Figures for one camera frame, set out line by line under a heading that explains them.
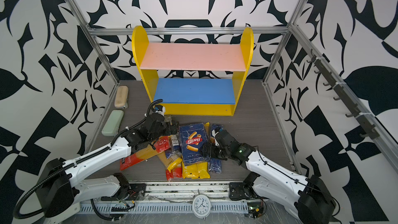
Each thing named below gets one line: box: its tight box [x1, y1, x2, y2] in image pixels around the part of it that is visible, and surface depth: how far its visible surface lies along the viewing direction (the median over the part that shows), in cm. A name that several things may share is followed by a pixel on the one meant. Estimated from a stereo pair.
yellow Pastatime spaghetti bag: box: [181, 161, 211, 180], surface depth 79 cm
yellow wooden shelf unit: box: [131, 25, 255, 116], surface depth 80 cm
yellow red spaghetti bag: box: [165, 157, 183, 181], surface depth 79 cm
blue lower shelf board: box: [153, 78, 236, 105], surface depth 100 cm
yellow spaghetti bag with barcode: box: [140, 141, 167, 160], surface depth 82 cm
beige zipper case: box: [114, 85, 129, 109], surface depth 108 cm
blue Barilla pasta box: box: [179, 122, 209, 166], surface depth 83 cm
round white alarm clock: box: [192, 193, 212, 221], surface depth 69 cm
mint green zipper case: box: [101, 109, 124, 137], surface depth 96 cm
